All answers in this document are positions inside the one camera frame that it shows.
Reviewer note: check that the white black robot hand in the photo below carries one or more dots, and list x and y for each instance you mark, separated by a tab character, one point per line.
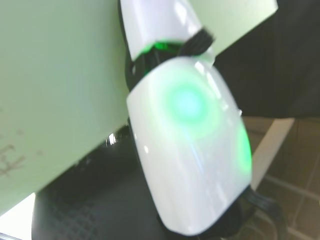
190	155

